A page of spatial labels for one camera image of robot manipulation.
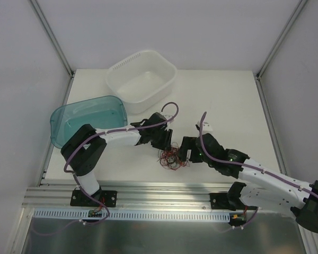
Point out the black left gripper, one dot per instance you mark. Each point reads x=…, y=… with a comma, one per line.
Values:
x=162, y=137

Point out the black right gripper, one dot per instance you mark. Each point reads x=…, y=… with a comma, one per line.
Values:
x=193, y=149

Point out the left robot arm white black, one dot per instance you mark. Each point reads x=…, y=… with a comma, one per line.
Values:
x=84, y=149

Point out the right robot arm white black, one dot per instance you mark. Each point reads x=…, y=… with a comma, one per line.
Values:
x=255, y=186

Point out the teal translucent plastic bin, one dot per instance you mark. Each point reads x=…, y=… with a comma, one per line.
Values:
x=106, y=112

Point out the white plastic basket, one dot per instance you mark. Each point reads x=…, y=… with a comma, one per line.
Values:
x=141, y=80

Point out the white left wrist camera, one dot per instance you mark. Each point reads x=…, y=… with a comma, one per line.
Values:
x=169, y=118

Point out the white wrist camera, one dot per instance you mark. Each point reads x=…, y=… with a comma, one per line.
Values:
x=169, y=118
x=206, y=127

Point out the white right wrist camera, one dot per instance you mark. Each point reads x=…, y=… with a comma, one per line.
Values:
x=206, y=127

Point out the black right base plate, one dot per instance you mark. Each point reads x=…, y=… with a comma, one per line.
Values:
x=219, y=201

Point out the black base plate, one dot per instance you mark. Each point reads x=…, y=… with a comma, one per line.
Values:
x=106, y=197
x=219, y=201

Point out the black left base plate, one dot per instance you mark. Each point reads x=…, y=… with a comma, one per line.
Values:
x=106, y=197

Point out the right aluminium frame post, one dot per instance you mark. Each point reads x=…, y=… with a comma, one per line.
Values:
x=282, y=36

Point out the aluminium frame post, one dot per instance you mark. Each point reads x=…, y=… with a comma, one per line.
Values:
x=50, y=35
x=282, y=36

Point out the aluminium mounting rail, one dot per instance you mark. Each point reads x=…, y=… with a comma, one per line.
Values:
x=131, y=195

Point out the white slotted cable duct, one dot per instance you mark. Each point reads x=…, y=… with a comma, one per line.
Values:
x=175, y=216

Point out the left aluminium frame post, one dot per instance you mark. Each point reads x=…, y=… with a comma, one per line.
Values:
x=50, y=35

